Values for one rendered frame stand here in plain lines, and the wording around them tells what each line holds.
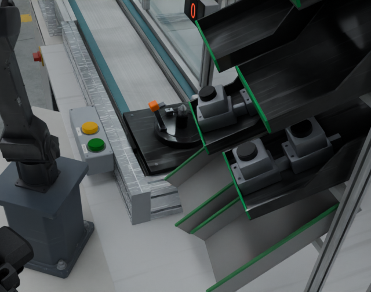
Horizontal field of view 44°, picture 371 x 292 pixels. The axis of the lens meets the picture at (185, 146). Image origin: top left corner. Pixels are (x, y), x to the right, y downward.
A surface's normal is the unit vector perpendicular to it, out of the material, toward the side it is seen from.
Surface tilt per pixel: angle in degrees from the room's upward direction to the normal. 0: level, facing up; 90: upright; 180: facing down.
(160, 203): 90
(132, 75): 0
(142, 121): 0
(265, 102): 25
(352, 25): 90
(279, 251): 90
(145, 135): 0
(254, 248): 45
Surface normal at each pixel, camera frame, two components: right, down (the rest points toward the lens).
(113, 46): 0.07, -0.77
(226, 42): -0.36, -0.66
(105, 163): 0.36, 0.61
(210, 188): -0.65, -0.48
